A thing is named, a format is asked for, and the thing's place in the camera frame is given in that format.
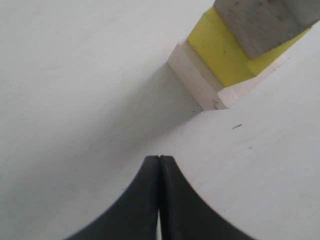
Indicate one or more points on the large light wooden cube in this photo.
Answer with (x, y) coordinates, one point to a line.
(202, 84)

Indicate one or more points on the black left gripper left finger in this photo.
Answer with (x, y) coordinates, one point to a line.
(134, 215)

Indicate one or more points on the yellow cube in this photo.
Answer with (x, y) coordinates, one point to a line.
(217, 47)

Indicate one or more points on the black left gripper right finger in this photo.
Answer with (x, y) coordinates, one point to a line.
(183, 213)

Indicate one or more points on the medium grained wooden cube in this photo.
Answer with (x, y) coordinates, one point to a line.
(262, 25)

